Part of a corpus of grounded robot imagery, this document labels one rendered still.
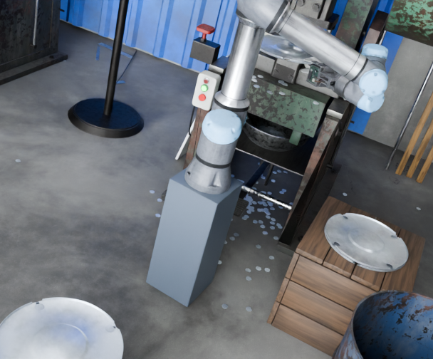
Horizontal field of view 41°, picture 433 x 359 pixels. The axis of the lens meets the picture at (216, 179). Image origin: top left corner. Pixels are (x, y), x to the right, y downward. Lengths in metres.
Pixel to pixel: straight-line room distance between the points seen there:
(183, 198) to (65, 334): 0.62
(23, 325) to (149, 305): 0.67
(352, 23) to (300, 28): 0.93
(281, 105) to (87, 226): 0.88
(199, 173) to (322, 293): 0.56
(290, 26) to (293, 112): 0.68
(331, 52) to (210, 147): 0.45
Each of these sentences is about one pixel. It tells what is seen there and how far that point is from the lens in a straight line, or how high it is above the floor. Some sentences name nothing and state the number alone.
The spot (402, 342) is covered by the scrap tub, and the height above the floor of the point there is 0.30.
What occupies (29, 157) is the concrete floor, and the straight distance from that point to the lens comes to 2.67.
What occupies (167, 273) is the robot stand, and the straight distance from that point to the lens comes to 2.02.
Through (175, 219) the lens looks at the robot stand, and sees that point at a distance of 1.89.
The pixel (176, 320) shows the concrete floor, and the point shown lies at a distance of 2.00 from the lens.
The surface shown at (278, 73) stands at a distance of 2.27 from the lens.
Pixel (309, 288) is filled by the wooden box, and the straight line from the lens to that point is 1.95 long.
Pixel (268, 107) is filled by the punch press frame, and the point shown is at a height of 0.55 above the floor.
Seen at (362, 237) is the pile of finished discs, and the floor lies 0.37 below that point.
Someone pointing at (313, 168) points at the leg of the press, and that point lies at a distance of 2.23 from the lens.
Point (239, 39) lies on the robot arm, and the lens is 1.78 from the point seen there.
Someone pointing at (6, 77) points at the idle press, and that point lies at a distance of 3.30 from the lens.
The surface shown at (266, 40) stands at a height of 0.79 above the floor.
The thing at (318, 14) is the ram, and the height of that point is 0.91.
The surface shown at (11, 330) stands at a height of 0.35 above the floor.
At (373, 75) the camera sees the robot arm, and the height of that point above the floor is 0.95.
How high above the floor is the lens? 1.43
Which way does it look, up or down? 31 degrees down
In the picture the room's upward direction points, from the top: 16 degrees clockwise
